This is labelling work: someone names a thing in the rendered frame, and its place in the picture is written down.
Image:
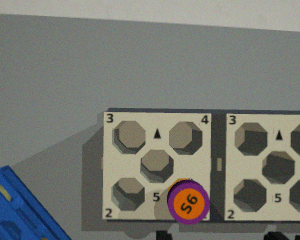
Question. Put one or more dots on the grey bench mat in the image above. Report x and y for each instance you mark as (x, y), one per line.
(58, 75)

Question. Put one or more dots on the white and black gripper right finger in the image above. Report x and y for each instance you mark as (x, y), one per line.
(275, 236)

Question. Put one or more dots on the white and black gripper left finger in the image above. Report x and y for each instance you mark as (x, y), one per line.
(163, 235)

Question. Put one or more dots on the blue tube rack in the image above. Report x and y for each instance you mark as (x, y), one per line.
(23, 227)

